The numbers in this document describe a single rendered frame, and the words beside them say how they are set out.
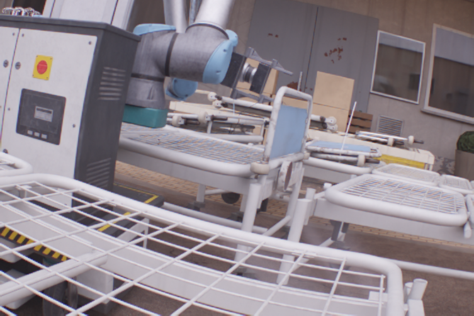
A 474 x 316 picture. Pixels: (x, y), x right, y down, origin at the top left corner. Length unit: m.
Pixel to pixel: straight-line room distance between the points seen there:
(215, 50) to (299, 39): 6.51
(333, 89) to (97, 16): 4.23
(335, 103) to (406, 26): 2.84
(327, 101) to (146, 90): 4.08
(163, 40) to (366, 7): 6.63
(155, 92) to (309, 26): 6.55
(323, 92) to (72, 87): 4.62
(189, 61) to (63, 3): 0.51
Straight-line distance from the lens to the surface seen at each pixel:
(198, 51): 1.80
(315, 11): 8.32
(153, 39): 1.83
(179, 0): 2.07
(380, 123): 8.09
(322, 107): 5.79
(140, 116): 1.82
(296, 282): 2.40
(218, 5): 1.93
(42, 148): 1.38
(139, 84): 1.82
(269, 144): 1.96
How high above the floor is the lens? 0.73
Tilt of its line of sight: 3 degrees down
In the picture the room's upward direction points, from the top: 11 degrees clockwise
